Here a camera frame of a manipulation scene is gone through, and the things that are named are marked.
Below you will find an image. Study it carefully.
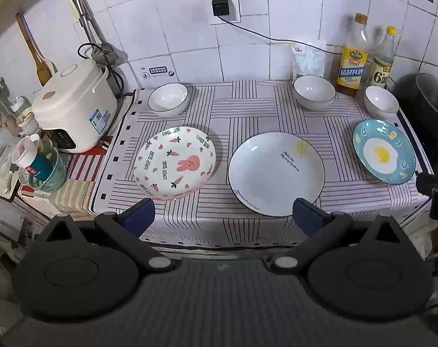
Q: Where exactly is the white seasoning packet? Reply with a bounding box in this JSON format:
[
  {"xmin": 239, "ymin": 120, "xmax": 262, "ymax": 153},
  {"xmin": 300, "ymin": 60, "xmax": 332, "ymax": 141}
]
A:
[{"xmin": 290, "ymin": 43, "xmax": 327, "ymax": 81}]

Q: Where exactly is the pink bunny print plate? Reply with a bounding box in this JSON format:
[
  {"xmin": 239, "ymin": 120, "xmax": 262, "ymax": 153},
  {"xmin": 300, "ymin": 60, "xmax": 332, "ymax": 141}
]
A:
[{"xmin": 133, "ymin": 126, "xmax": 217, "ymax": 202}]

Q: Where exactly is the striped tablecloth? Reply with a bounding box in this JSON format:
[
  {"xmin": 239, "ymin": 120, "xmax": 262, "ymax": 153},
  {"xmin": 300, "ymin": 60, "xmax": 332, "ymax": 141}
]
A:
[{"xmin": 92, "ymin": 80, "xmax": 435, "ymax": 251}]

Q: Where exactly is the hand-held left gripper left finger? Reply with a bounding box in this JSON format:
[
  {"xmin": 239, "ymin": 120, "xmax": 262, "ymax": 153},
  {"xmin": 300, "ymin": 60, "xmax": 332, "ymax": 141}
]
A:
[{"xmin": 33, "ymin": 198, "xmax": 172, "ymax": 272}]

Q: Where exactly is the red striped cloth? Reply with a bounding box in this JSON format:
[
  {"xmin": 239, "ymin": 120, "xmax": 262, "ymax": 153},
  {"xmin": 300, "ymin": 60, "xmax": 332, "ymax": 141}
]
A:
[{"xmin": 65, "ymin": 135, "xmax": 113, "ymax": 182}]

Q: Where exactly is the black wok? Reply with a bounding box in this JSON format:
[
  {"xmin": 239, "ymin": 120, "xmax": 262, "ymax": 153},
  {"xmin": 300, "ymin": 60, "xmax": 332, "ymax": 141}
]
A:
[{"xmin": 390, "ymin": 73, "xmax": 438, "ymax": 154}]

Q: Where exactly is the black gas stove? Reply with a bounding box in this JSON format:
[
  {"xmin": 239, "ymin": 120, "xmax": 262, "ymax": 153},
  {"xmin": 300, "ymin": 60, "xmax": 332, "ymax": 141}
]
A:
[{"xmin": 403, "ymin": 116, "xmax": 438, "ymax": 174}]

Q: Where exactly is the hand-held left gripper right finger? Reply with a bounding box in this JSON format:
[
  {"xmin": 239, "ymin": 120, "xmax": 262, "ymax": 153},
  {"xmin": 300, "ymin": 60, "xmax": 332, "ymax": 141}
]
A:
[{"xmin": 264, "ymin": 198, "xmax": 412, "ymax": 274}]

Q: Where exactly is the hanging metal ladle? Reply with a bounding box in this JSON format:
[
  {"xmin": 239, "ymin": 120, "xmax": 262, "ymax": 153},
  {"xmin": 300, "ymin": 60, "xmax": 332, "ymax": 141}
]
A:
[{"xmin": 65, "ymin": 0, "xmax": 119, "ymax": 66}]

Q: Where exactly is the yellow label cooking wine bottle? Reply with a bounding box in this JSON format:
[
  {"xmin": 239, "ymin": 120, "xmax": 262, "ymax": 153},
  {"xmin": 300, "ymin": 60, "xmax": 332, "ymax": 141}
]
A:
[{"xmin": 335, "ymin": 13, "xmax": 370, "ymax": 97}]

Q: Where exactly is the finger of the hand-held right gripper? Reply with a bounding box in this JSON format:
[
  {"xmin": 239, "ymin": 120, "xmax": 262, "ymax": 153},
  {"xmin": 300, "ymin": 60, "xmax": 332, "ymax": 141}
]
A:
[{"xmin": 416, "ymin": 173, "xmax": 438, "ymax": 222}]

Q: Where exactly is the white jar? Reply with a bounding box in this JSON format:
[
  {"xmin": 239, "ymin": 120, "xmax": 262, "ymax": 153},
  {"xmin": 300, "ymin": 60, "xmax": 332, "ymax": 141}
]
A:
[{"xmin": 10, "ymin": 96, "xmax": 41, "ymax": 136}]

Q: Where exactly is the white rice cooker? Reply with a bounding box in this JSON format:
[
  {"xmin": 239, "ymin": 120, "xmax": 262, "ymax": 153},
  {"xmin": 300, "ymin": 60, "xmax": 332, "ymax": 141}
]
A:
[{"xmin": 32, "ymin": 59, "xmax": 119, "ymax": 154}]

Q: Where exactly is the wooden spatula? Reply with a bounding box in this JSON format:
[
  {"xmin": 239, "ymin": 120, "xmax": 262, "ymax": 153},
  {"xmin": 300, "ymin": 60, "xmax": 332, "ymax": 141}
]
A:
[{"xmin": 16, "ymin": 12, "xmax": 58, "ymax": 86}]

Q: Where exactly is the white measuring cup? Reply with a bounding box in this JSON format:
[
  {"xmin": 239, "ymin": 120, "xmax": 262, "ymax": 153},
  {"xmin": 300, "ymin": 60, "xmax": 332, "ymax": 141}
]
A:
[{"xmin": 12, "ymin": 133, "xmax": 45, "ymax": 169}]

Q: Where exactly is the green plastic basket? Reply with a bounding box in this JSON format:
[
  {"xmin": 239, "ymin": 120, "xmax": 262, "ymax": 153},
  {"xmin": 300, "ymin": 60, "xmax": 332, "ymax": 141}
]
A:
[{"xmin": 27, "ymin": 146, "xmax": 68, "ymax": 192}]

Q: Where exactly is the clear vinegar bottle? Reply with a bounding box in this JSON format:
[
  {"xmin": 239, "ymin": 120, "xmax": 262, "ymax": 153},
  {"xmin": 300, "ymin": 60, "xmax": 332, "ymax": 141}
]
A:
[{"xmin": 369, "ymin": 26, "xmax": 399, "ymax": 89}]

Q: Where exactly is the white plate with sun print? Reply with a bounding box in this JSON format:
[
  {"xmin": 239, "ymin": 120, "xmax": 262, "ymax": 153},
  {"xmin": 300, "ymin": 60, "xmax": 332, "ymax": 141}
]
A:
[{"xmin": 228, "ymin": 132, "xmax": 326, "ymax": 218}]

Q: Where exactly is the black plug adapter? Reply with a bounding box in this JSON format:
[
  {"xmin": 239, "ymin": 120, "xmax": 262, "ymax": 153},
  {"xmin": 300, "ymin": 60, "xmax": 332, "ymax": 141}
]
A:
[{"xmin": 211, "ymin": 0, "xmax": 234, "ymax": 18}]

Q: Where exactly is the white bowl with dark rim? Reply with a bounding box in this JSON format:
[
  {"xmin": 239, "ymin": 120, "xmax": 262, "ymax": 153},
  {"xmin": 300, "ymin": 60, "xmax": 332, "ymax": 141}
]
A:
[
  {"xmin": 293, "ymin": 75, "xmax": 336, "ymax": 111},
  {"xmin": 364, "ymin": 85, "xmax": 400, "ymax": 119},
  {"xmin": 148, "ymin": 83, "xmax": 189, "ymax": 117}
]

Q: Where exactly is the blue fried egg print plate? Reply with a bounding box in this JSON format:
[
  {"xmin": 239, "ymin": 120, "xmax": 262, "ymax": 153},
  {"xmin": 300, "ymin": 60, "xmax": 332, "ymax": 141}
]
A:
[{"xmin": 352, "ymin": 119, "xmax": 417, "ymax": 184}]

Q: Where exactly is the thin black cable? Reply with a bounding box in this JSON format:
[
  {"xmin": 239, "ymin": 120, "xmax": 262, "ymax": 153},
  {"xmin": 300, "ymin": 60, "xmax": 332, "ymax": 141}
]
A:
[{"xmin": 200, "ymin": 0, "xmax": 350, "ymax": 56}]

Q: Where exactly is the rice cooker black cord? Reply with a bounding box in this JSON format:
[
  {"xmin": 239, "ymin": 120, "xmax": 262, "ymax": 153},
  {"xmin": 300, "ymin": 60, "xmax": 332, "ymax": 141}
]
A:
[{"xmin": 78, "ymin": 43, "xmax": 126, "ymax": 135}]

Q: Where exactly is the white wall socket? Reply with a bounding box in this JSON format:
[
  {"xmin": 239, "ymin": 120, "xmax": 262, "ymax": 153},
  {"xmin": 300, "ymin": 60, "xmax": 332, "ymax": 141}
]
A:
[{"xmin": 205, "ymin": 0, "xmax": 242, "ymax": 26}]

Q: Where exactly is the beige striped towel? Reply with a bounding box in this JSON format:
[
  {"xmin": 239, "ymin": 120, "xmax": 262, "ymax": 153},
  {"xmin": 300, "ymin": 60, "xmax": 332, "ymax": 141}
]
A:
[{"xmin": 54, "ymin": 178, "xmax": 97, "ymax": 219}]

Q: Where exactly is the small wall sticker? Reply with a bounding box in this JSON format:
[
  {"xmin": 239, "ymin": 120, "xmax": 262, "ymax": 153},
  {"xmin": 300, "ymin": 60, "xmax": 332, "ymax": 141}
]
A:
[{"xmin": 141, "ymin": 66, "xmax": 176, "ymax": 80}]

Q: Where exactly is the glass wok lid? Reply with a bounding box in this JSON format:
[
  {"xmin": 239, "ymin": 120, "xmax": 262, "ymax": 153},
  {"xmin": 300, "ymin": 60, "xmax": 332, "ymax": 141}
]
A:
[{"xmin": 416, "ymin": 73, "xmax": 438, "ymax": 124}]

